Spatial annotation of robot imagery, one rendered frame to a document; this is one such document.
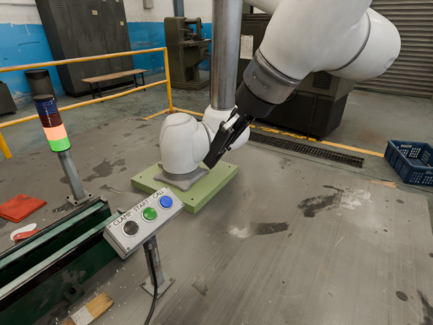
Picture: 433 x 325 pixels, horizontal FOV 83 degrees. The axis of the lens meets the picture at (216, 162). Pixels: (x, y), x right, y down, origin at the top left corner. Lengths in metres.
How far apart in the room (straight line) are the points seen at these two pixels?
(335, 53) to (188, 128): 0.63
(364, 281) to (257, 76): 0.66
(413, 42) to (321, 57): 6.27
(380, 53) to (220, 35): 0.55
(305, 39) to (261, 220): 0.68
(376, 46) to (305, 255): 0.60
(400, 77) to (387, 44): 6.22
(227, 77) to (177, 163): 0.38
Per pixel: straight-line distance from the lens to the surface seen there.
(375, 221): 1.08
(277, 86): 0.41
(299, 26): 0.38
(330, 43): 0.40
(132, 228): 0.54
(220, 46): 0.93
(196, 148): 0.95
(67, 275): 0.79
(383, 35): 0.50
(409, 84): 6.77
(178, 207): 0.59
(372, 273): 0.90
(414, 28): 6.65
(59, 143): 1.01
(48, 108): 0.97
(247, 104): 0.44
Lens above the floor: 1.44
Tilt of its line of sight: 31 degrees down
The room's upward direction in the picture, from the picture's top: straight up
